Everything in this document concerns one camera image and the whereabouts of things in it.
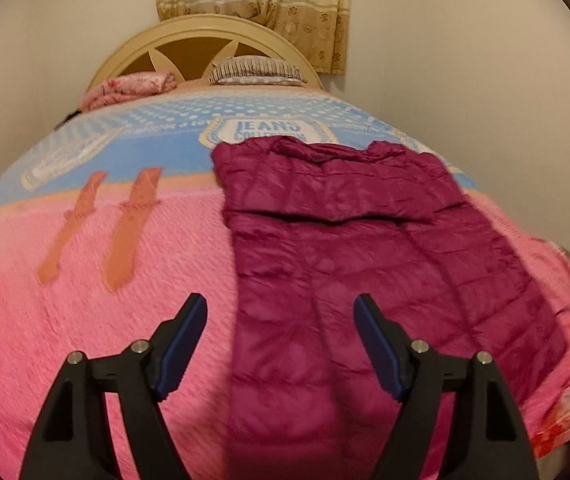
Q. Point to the striped pillow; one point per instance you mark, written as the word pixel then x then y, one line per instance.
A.
pixel 255 70

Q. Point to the peach bed sheet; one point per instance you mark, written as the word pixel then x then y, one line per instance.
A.
pixel 200 85

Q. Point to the cream wooden headboard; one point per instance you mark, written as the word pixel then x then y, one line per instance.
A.
pixel 190 30

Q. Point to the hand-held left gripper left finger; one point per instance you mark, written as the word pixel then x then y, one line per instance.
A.
pixel 182 350

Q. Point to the magenta puffer jacket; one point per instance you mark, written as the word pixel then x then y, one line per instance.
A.
pixel 315 260

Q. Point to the pink floral folded quilt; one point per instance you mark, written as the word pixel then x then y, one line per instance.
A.
pixel 125 87

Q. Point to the pink and blue printed blanket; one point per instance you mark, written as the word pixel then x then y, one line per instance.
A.
pixel 65 310

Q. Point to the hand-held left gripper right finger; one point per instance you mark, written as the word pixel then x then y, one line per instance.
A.
pixel 377 345

